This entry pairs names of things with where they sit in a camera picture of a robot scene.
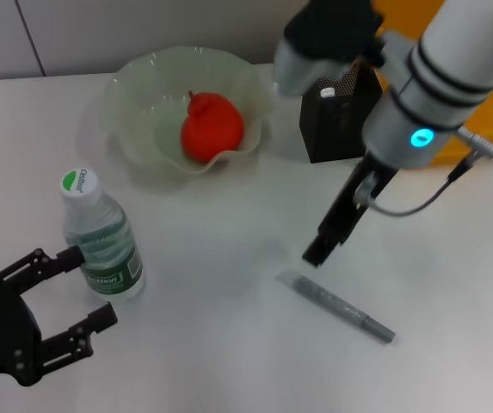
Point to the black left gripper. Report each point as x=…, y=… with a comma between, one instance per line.
x=1, y=331

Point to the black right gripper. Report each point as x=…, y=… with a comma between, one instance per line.
x=349, y=206

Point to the clear water bottle green label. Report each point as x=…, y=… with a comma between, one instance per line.
x=104, y=258

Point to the orange fruit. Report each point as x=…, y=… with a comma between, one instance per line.
x=211, y=129

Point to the grey marker pen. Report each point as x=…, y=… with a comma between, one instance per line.
x=336, y=306

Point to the black mesh pen holder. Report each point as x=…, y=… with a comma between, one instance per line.
x=332, y=133

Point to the pale green glass fruit plate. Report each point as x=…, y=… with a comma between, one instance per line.
x=151, y=107

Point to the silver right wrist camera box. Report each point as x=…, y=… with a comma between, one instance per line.
x=306, y=64

